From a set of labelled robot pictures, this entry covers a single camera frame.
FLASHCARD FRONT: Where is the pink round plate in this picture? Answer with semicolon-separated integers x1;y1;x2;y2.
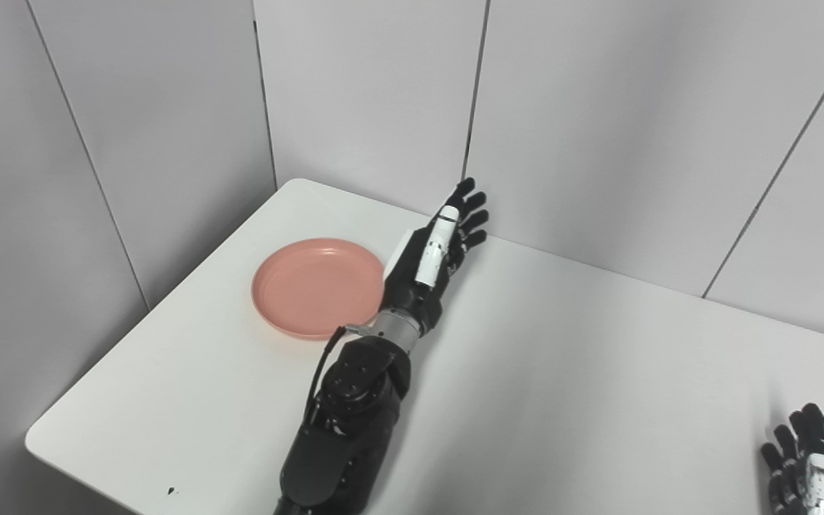
251;238;386;340

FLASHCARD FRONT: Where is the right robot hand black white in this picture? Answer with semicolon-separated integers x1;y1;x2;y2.
761;403;824;515

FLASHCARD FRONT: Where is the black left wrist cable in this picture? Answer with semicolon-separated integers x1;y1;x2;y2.
303;325;373;430

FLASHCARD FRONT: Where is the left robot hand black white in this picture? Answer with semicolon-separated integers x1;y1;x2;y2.
379;177;490;336

